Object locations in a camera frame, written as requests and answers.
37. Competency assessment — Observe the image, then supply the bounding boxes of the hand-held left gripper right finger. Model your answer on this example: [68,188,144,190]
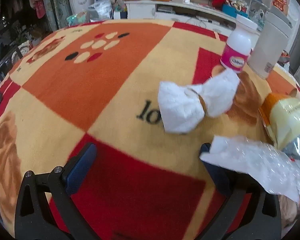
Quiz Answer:
[199,143,283,240]

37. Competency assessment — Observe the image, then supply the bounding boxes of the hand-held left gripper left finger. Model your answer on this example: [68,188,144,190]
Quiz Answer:
[14,142,100,240]

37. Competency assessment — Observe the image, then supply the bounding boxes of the clear bubble wrap sheet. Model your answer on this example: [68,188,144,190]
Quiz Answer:
[199,134,300,203]

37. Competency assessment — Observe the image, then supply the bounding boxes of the white cloth tied with band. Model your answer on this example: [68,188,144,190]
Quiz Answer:
[157,69,240,134]

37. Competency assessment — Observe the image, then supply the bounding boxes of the orange red printed blanket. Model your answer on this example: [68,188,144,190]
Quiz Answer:
[0,19,300,240]

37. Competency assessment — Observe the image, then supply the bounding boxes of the yellow snack packet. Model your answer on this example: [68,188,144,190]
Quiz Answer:
[259,92,300,160]

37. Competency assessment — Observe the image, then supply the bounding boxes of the white bottle pink label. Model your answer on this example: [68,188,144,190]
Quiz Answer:
[220,14,258,74]

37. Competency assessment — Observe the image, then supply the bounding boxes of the white cylindrical flask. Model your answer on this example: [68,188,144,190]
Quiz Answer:
[247,11,293,80]

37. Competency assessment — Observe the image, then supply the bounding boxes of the small teal pack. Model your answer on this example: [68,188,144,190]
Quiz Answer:
[66,12,87,25]

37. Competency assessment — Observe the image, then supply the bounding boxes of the stack of clear plastic bags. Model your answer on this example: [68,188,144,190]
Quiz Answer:
[86,0,114,22]

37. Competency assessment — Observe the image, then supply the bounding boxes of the green patterned curtain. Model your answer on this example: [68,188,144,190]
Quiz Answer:
[44,0,73,30]

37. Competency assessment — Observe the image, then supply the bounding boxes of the clear plastic bag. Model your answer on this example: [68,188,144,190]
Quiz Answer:
[251,9,265,28]

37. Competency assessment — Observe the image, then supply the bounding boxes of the white low cabinet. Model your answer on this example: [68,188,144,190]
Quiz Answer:
[125,0,240,30]

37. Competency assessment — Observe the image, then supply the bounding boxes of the pink hanging clothes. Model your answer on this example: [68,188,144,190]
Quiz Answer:
[27,0,47,19]

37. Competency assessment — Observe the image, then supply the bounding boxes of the blue basket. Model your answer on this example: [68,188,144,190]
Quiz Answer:
[222,1,248,18]

